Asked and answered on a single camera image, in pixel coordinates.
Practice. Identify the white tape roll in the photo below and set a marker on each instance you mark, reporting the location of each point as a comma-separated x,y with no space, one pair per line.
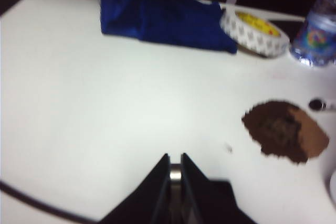
252,37

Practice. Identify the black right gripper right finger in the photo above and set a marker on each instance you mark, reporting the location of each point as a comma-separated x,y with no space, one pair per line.
207,203

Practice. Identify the small brown torn patch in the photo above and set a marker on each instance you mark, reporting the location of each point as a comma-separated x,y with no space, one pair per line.
278,132

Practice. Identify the blue cloth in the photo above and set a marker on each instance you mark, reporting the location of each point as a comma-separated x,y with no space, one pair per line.
170,19

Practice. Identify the black marker pen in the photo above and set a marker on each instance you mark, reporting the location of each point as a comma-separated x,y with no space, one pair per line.
316,104

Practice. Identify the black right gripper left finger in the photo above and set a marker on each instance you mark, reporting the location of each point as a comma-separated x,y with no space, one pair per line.
141,203

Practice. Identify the clear water bottle blue cap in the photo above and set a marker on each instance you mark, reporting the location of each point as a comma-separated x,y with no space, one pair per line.
315,37

